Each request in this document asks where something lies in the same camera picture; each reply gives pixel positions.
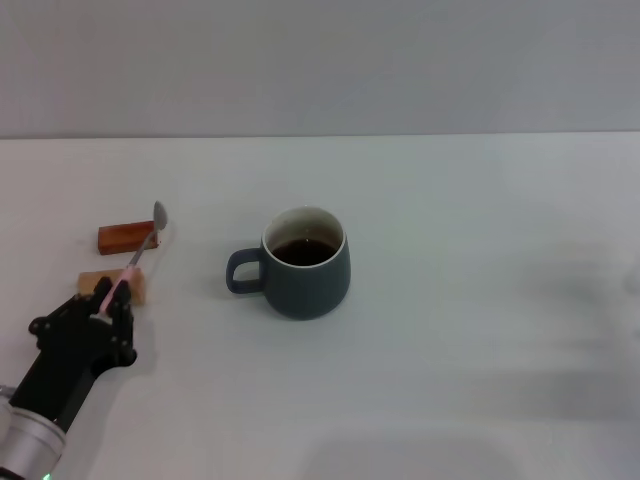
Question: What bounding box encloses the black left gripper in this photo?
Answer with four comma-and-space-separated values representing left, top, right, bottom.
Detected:
9, 276, 138, 435

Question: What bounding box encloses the dark coffee liquid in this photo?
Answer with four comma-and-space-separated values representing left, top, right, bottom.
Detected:
269, 238, 337, 269

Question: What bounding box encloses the light wooden arch block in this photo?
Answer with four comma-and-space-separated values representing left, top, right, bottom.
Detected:
77, 267, 148, 306

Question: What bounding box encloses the dark grey ceramic mug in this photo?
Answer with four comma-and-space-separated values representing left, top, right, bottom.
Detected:
225, 204, 352, 321

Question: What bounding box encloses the red-brown wooden block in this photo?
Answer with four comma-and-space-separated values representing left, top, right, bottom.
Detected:
97, 220, 161, 257

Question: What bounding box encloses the pink handled metal spoon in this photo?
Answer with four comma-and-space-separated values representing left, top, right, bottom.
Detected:
98, 200, 170, 315

